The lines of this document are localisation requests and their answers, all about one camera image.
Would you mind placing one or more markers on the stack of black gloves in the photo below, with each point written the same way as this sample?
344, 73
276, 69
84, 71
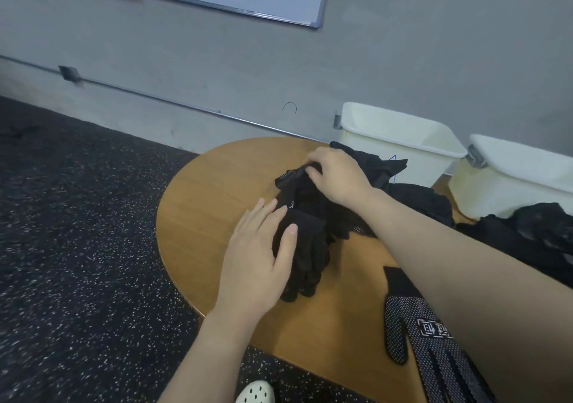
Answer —
288, 292

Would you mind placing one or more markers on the person's right forearm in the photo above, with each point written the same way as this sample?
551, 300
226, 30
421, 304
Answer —
465, 273

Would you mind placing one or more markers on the white plastic bin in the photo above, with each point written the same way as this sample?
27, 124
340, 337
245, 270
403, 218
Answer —
403, 147
501, 192

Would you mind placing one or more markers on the black dotted glove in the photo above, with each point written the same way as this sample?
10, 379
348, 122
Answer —
315, 248
306, 231
324, 237
304, 259
309, 277
430, 344
306, 241
328, 226
315, 226
303, 221
318, 264

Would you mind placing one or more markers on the person's right hand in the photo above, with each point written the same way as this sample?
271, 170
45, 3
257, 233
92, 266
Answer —
340, 176

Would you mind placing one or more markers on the person's left white shoe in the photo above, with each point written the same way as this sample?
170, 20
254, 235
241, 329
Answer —
258, 392

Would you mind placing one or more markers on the person's left hand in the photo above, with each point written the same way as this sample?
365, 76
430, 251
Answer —
251, 268

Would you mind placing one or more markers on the grey wall pipe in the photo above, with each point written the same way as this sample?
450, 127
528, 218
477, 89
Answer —
161, 98

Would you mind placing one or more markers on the pile of black gloves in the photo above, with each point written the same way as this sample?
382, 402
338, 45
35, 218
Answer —
421, 201
300, 286

